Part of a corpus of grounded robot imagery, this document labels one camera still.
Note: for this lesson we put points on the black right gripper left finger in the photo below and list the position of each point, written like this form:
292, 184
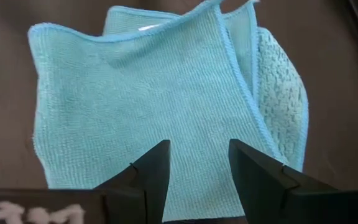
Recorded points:
154, 174

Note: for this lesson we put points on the teal microfiber towel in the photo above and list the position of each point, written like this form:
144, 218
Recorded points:
135, 93

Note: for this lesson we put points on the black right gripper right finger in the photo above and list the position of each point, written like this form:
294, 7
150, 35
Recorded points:
250, 174

